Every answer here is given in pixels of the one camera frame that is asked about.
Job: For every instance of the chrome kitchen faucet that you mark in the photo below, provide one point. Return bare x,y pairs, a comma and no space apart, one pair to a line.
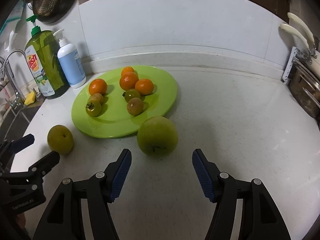
19,97

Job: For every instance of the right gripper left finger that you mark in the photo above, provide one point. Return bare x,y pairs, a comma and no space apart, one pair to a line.
62,218

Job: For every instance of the yellow sponge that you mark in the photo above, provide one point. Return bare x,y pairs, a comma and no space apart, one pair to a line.
30,98

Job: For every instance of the steel kitchen sink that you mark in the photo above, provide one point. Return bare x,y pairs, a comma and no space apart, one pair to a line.
14,126

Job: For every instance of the green dish soap bottle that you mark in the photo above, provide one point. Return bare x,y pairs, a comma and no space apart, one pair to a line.
41,56

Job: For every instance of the small green tomato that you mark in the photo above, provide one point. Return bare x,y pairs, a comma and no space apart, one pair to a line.
130,94

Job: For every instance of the person's left hand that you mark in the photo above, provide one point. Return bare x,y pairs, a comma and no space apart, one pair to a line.
21,220

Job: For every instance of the cream pan handle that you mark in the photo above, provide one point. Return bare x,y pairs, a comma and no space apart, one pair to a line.
303,25
293,31

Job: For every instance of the green plate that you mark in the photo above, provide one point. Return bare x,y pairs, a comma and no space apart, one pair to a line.
114,120

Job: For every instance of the small brownish fruit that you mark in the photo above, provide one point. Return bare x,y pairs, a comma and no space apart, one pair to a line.
97,97

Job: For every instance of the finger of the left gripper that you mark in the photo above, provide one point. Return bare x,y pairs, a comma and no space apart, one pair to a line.
10,148
37,170

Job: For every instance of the stainless steel pot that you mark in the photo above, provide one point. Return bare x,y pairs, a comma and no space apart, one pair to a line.
304,87

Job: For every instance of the green apple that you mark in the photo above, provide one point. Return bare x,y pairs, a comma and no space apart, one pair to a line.
157,136

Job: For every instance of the large orange mandarin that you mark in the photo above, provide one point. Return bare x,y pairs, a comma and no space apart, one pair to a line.
128,80

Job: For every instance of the small orange mandarin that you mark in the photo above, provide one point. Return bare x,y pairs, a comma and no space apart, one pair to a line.
97,86

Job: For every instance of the yellow-green pear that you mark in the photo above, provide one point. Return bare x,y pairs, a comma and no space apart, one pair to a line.
60,139

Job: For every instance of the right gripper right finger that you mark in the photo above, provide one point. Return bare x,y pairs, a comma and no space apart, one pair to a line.
260,217

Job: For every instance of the green tomato with stem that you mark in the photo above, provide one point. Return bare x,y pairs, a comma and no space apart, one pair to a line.
93,108

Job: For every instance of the black frying pan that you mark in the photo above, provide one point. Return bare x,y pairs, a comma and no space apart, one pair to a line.
60,10

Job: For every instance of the small greenish-brown fruit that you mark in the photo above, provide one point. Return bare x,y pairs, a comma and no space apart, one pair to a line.
135,106

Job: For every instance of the white blue pump bottle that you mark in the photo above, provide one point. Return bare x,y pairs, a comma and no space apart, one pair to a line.
70,61

